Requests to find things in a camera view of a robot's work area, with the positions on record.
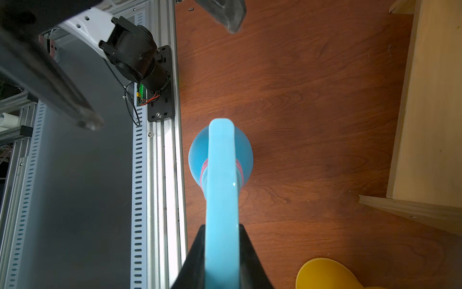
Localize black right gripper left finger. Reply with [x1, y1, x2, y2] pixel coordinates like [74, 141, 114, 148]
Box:
[196, 0, 247, 34]

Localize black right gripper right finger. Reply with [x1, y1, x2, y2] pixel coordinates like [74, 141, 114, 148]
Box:
[172, 225, 273, 289]

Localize yellow watering can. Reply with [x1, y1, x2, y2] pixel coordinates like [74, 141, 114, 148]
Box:
[295, 258, 380, 289]

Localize light blue spray bottle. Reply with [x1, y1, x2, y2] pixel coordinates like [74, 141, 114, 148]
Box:
[188, 118, 254, 289]

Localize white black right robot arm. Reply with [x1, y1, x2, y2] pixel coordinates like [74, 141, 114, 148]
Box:
[1, 1, 272, 289]

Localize light wooden shelf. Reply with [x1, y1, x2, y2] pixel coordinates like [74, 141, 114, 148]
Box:
[359, 1, 462, 236]

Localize aluminium front rail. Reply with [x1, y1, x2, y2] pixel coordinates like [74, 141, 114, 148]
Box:
[147, 1, 188, 289]

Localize perforated grey cable duct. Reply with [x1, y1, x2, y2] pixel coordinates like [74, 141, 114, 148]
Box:
[130, 98, 148, 289]

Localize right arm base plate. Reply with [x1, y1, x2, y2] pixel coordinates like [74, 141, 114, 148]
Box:
[146, 45, 174, 122]

